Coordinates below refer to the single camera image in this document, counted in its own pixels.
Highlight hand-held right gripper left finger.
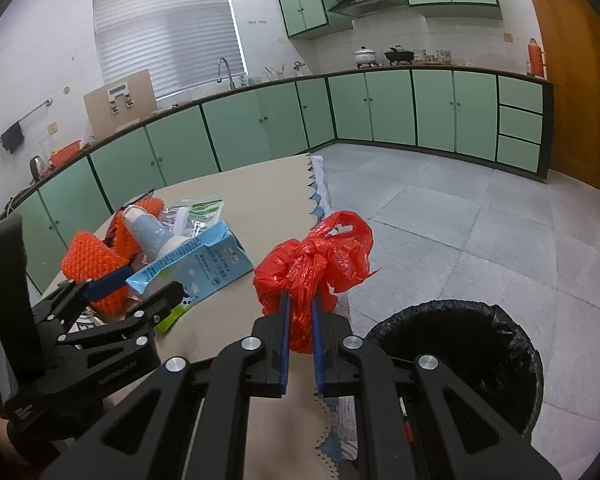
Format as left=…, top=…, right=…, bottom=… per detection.
left=39, top=287, right=292, bottom=480

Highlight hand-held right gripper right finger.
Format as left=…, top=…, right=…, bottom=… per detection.
left=313, top=298, right=566, bottom=480

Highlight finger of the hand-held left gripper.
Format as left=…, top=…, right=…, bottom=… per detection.
left=30, top=266, right=133, bottom=323
left=55, top=281, right=186, bottom=352

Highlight orange foam net sleeve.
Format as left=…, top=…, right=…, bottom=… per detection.
left=62, top=230, right=131, bottom=313
left=112, top=197, right=166, bottom=257

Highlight blue milk carton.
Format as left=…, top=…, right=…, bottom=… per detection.
left=126, top=219, right=254, bottom=311

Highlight red plastic bag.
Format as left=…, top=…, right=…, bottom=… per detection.
left=253, top=211, right=381, bottom=356

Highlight green and white plastic package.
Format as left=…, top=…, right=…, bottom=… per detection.
left=162, top=195, right=228, bottom=238

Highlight black lined trash bin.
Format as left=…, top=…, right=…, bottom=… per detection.
left=365, top=299, right=545, bottom=448

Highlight thin green packet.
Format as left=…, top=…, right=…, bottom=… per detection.
left=155, top=306, right=192, bottom=333

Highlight white and blue tube bottle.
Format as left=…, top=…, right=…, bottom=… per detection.
left=121, top=206, right=193, bottom=266

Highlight orange plastic basin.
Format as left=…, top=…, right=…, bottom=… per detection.
left=48, top=141, right=83, bottom=170

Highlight beige scalloped table mat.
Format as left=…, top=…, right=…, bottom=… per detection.
left=40, top=152, right=352, bottom=480

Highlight brown cardboard board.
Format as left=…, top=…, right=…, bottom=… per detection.
left=83, top=70, right=158, bottom=138

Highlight striped blue white tablecloth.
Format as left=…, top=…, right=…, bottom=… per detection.
left=307, top=155, right=361, bottom=466

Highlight dark hanging towel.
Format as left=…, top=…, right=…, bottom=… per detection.
left=0, top=121, right=25, bottom=155

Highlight metal towel bar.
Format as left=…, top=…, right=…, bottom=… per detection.
left=0, top=97, right=53, bottom=143

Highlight green lower kitchen cabinets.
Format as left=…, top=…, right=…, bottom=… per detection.
left=0, top=69, right=555, bottom=296

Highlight metal kitchen faucet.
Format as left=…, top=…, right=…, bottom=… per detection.
left=216, top=57, right=236, bottom=91

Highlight grey window blind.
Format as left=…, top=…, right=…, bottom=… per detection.
left=92, top=0, right=246, bottom=103

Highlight black wok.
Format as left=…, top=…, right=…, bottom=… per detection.
left=384, top=46, right=413, bottom=66

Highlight cluster of glass jars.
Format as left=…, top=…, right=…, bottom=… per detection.
left=414, top=49, right=453, bottom=65

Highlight orange thermos flask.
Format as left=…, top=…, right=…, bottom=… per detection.
left=526, top=37, right=547, bottom=78

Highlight wooden door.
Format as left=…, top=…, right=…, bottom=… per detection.
left=520, top=0, right=600, bottom=193

